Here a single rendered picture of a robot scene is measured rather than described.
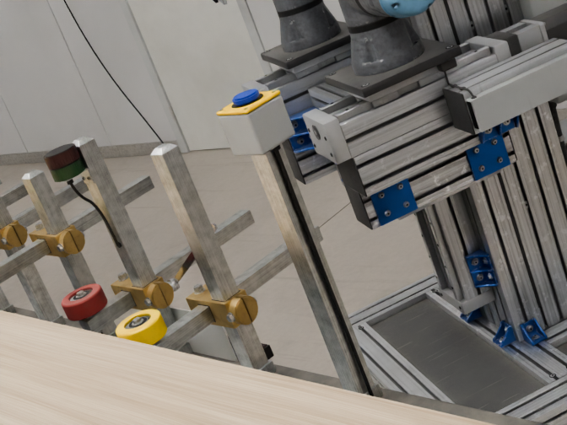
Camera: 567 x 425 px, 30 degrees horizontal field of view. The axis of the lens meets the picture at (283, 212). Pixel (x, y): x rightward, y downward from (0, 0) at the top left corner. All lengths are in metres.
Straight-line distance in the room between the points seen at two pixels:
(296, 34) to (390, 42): 0.52
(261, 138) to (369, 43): 0.70
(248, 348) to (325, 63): 0.99
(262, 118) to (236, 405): 0.40
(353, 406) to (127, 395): 0.39
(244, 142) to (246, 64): 4.06
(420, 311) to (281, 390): 1.61
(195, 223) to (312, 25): 0.95
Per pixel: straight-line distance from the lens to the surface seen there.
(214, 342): 2.00
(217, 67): 5.73
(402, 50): 2.13
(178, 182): 1.73
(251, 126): 1.47
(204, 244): 1.77
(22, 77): 7.21
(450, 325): 2.87
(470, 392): 2.57
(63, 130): 7.11
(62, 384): 1.70
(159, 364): 1.61
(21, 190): 2.76
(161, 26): 5.92
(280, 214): 1.55
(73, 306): 1.97
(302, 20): 2.59
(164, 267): 2.08
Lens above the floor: 1.57
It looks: 20 degrees down
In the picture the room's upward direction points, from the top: 21 degrees counter-clockwise
